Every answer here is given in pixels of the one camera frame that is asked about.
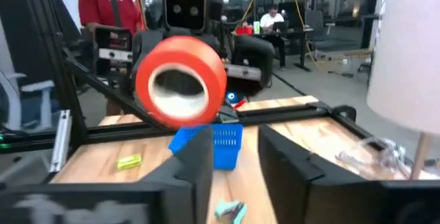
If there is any black frame clamp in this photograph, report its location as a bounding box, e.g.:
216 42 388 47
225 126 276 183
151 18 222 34
331 104 358 122

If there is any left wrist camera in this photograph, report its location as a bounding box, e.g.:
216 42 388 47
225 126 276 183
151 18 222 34
162 0 210 34

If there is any red tape roll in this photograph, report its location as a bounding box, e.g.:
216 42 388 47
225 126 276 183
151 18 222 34
135 34 228 131

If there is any black laptop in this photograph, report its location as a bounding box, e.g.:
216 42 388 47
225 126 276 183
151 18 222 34
273 20 292 32

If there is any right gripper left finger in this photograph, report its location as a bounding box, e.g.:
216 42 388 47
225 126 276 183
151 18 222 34
0 124 215 224

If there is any black aluminium table frame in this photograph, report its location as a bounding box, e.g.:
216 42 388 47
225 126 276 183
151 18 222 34
0 0 410 156

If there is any teal staple remover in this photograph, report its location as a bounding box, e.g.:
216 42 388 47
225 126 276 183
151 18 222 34
214 199 248 224

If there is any light grey office chair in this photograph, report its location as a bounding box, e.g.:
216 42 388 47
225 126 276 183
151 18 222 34
0 71 56 132

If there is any black desk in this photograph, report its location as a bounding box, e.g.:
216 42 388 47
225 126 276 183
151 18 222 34
254 27 314 73

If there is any coiled white lamp cable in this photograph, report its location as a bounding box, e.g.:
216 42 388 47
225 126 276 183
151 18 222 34
335 137 413 180

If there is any black office chair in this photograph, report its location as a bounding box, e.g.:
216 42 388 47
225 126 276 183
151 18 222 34
304 9 336 60

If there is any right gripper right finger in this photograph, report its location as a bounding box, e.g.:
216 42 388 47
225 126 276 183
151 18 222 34
257 124 440 224

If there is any silver aluminium rail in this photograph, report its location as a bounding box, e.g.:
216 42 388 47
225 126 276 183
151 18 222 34
49 109 72 173

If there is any white shade table lamp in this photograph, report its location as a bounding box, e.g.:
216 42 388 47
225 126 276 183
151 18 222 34
366 0 440 181

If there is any person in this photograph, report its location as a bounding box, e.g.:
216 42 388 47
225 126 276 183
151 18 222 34
78 0 144 117
259 3 289 70

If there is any blue plastic basket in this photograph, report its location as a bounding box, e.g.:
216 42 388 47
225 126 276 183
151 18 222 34
167 123 244 170

